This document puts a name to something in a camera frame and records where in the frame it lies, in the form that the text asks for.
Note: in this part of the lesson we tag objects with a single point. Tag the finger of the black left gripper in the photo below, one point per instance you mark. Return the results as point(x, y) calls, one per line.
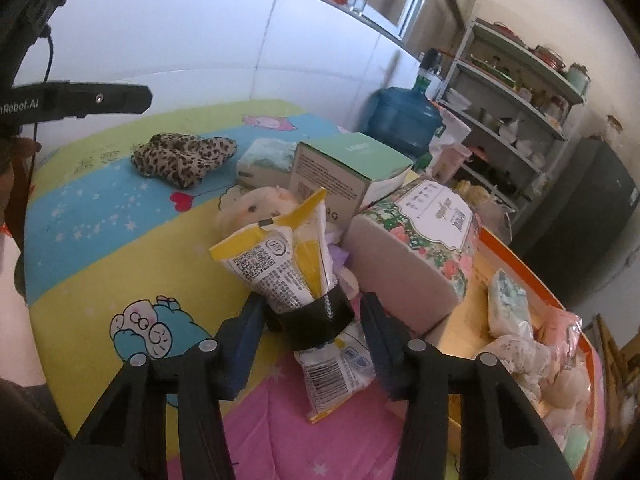
point(64, 99)

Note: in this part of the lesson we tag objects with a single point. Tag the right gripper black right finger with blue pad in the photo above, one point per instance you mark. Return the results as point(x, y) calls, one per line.
point(502, 436)

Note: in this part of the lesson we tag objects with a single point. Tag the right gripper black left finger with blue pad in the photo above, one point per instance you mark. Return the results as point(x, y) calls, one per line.
point(124, 436)

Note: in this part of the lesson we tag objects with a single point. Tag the leopard print soft cloth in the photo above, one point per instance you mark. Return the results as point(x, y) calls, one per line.
point(182, 160)

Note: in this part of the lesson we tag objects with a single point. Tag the yellow white snack packet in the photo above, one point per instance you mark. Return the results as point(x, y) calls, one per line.
point(286, 259)

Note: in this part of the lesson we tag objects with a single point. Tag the green white tissue pack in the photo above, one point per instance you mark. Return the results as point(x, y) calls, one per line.
point(267, 162)

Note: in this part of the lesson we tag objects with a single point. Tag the cream doll purple dress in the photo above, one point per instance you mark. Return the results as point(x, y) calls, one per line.
point(269, 202)

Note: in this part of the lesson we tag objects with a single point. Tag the person's left hand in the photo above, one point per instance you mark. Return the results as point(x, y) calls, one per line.
point(16, 147)

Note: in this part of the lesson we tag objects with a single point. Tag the green ball in plastic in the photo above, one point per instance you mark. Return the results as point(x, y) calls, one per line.
point(576, 444)

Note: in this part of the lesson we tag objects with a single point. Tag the orange shallow cardboard tray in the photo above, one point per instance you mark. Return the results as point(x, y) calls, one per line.
point(466, 331)

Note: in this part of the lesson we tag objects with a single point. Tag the colourful cartoon quilt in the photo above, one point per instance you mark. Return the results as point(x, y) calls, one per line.
point(100, 236)

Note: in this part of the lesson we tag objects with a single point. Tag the floral tissue box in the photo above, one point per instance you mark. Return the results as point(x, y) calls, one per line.
point(415, 249)

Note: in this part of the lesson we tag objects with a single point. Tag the dark grey refrigerator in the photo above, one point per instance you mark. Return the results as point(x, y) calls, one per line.
point(578, 220)

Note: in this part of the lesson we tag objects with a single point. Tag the pink plastic cup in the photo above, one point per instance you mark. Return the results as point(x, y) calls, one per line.
point(450, 161)

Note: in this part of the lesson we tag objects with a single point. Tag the green top cardboard box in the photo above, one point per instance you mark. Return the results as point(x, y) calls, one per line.
point(354, 169)

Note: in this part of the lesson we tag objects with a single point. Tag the white green sack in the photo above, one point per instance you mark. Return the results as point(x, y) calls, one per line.
point(454, 132)

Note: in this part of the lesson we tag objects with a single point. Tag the blue water jug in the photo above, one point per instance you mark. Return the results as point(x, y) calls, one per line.
point(406, 119)

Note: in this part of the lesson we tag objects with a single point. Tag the grey metal shelving unit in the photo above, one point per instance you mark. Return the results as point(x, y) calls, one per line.
point(516, 100)

